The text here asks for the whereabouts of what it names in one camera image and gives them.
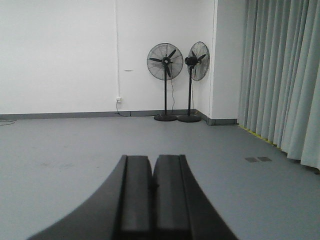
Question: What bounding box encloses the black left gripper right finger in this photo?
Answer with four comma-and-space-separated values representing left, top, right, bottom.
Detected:
153, 154, 237, 240

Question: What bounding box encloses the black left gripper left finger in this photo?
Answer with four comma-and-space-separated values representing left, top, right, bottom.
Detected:
30, 155, 152, 240

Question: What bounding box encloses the pale green curtain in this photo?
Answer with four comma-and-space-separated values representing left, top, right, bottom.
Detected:
238, 0, 320, 169

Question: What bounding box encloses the black fan power cable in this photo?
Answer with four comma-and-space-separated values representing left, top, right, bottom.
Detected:
115, 101, 132, 118

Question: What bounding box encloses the black pedestal fan left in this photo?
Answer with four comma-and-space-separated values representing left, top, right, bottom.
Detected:
146, 43, 183, 122

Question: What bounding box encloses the black pedestal fan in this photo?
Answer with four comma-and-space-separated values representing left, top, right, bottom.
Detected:
146, 43, 183, 122
177, 41, 210, 123

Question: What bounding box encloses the black pedestal fan right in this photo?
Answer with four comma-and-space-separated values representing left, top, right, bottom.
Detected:
177, 41, 210, 123

